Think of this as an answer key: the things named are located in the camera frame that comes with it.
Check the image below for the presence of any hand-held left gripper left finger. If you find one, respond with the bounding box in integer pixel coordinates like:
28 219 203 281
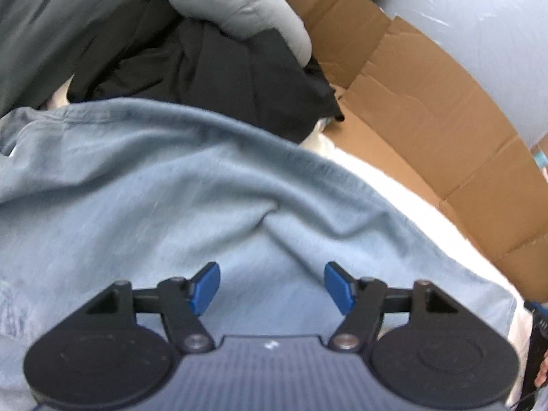
71 261 221 354

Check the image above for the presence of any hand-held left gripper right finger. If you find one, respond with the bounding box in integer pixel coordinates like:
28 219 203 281
324 261 474 352

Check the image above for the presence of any light blue t-shirt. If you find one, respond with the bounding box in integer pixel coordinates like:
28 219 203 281
0 98 521 411

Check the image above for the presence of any person's right hand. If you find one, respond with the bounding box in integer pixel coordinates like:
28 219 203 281
535 351 548 388

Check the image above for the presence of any cream printed bedsheet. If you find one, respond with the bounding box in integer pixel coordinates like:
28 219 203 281
43 86 541 411

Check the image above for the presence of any folded cardboard sheet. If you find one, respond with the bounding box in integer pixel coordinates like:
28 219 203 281
274 0 548 306

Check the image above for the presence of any black garment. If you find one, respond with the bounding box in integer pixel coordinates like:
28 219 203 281
67 4 346 144

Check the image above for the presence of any grey neck pillow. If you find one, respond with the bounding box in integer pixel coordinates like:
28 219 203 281
160 0 312 68

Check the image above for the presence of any dark grey duvet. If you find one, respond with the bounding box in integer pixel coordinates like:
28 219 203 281
0 0 183 117

